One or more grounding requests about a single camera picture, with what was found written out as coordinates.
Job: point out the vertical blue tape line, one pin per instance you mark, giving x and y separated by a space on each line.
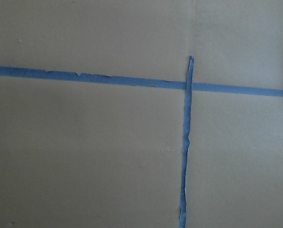
186 141

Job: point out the horizontal blue tape line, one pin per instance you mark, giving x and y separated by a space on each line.
131 81

